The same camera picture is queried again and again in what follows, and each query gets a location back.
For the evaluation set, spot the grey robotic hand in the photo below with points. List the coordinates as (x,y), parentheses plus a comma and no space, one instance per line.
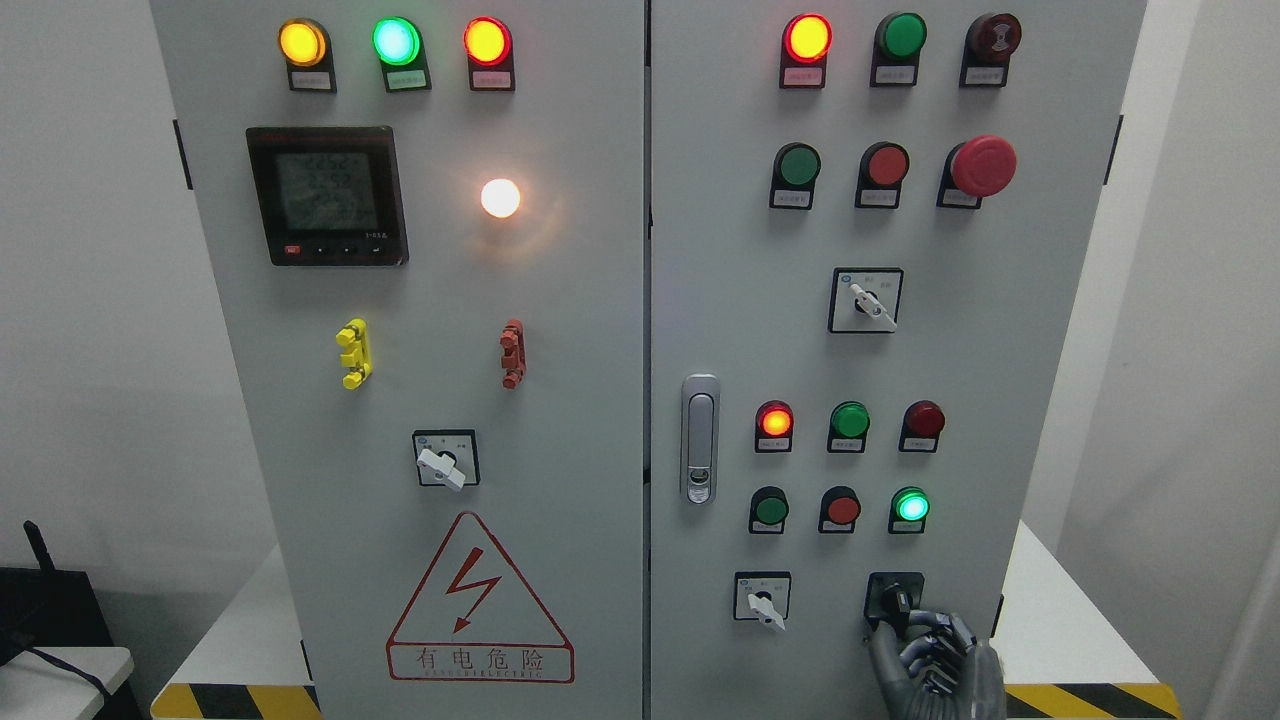
(947,672)

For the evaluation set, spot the black rotary knob switch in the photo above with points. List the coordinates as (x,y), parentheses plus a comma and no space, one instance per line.
(891,596)

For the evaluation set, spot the white platform with hazard stripes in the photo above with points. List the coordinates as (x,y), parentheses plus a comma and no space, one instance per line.
(1061,657)

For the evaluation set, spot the red push button lower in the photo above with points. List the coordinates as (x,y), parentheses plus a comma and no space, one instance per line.
(840,508)

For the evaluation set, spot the red push button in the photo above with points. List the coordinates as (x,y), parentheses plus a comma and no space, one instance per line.
(883,167)
(840,508)

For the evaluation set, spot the green push button lower left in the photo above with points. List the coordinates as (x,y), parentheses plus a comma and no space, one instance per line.
(768,511)

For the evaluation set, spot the red indicator light middle right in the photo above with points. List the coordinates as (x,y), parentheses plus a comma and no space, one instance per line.
(921,428)

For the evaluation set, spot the green indicator light middle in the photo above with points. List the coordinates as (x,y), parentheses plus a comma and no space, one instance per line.
(848,428)

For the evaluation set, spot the red lit light middle left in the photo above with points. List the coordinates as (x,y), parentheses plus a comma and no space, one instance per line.
(774,428)

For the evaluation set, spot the grey right cabinet door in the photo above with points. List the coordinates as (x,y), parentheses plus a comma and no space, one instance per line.
(742,291)

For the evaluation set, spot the grey cabinet door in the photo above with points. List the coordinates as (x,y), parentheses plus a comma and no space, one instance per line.
(560,456)
(742,291)

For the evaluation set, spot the red electric hazard warning sticker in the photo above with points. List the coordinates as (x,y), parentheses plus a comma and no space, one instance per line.
(474,618)

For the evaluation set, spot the red emergency stop mushroom button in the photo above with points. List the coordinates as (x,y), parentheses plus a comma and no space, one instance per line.
(974,170)

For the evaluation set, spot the red push button upper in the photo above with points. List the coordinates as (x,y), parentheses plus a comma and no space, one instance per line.
(883,167)

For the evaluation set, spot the green push button upper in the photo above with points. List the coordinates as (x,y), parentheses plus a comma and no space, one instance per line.
(794,177)

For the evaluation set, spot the red terminal clip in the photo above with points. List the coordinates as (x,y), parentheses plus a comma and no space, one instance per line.
(513,362)

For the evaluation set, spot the dark red buzzer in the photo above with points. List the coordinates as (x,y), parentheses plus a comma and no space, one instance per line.
(991,40)

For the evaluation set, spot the green indicator light top right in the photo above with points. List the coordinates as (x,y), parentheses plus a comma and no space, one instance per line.
(900,38)

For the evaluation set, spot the white lit indicator lamp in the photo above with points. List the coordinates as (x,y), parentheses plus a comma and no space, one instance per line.
(500,198)

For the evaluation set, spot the red lit light right door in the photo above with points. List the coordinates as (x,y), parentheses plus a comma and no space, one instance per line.
(805,45)

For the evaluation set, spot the yellow terminal clip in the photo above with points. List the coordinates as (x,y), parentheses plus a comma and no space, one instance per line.
(353,341)

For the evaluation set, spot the grey left cabinet door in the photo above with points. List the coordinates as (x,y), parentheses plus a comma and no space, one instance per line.
(560,456)

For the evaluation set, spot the black digital power meter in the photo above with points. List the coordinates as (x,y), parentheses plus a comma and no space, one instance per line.
(329,196)

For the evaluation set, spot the red lit indicator light left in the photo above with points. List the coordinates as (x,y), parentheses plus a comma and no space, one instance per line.
(490,55)

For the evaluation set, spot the green lit indicator light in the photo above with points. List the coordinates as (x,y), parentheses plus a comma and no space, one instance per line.
(398,44)

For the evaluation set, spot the yellow indicator light top left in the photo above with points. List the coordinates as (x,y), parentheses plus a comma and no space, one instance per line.
(307,50)

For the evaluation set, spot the black device with antenna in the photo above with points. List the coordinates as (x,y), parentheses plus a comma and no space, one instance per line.
(48,607)

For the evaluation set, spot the white side table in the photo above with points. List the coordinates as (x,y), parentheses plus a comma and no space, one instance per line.
(32,689)

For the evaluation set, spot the lower white selector switch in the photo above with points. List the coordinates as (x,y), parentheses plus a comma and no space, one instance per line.
(762,596)

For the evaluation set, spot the silver door latch handle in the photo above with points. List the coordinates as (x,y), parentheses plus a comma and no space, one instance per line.
(699,436)

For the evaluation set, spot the upper right white selector switch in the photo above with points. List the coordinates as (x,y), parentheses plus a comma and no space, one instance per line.
(864,299)

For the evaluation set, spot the left door white selector switch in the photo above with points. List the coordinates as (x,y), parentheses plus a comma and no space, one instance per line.
(446,458)

